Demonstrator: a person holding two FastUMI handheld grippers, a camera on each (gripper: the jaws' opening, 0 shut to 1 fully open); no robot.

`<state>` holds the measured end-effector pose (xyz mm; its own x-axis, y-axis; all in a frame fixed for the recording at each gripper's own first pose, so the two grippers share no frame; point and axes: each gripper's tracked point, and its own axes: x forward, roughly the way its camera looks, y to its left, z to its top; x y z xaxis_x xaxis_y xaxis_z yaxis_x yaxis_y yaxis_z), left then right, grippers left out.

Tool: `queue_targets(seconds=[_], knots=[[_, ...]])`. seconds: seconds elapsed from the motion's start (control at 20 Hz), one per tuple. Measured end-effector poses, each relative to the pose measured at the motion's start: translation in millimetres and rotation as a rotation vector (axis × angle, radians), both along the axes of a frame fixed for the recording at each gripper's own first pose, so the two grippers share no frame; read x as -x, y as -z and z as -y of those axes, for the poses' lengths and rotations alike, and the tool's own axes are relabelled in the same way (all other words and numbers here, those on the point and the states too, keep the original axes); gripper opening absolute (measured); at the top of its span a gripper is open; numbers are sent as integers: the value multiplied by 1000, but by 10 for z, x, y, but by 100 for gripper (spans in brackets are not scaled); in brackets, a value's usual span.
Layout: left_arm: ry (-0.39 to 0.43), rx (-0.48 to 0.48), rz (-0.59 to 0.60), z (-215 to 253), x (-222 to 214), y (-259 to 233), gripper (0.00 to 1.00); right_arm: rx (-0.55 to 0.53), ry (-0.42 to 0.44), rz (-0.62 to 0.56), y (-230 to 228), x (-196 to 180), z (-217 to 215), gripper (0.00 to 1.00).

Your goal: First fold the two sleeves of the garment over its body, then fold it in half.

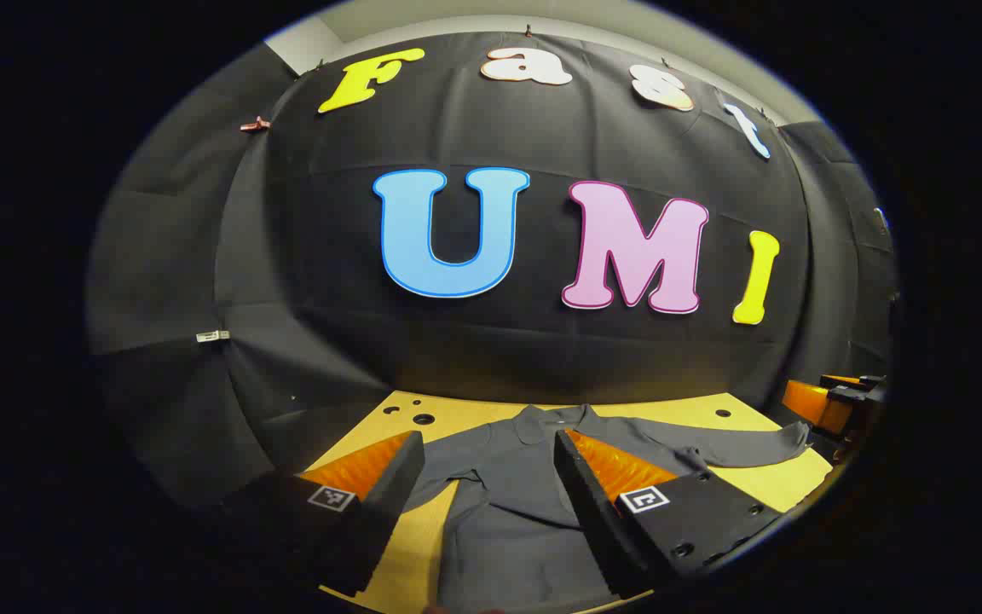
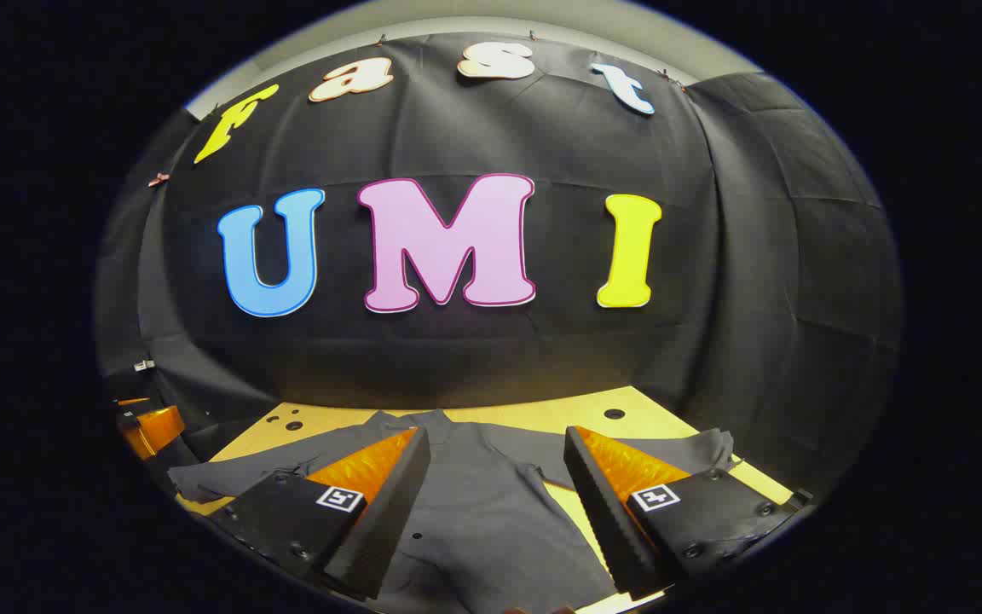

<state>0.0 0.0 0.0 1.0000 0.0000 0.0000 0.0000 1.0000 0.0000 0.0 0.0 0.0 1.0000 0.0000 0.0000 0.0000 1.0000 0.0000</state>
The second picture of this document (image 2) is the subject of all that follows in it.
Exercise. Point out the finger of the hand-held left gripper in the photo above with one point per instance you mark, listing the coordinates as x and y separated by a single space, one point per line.
154 429

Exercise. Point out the black backdrop cloth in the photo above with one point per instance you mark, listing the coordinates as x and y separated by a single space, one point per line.
542 358

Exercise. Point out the grey collared shirt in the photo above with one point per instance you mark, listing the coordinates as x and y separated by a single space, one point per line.
491 512

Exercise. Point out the silver cloth clip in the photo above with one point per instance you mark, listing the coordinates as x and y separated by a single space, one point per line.
144 365

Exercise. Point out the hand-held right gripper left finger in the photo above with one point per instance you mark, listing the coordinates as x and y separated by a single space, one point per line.
389 512

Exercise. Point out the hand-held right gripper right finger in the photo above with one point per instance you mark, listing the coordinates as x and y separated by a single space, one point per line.
602 512

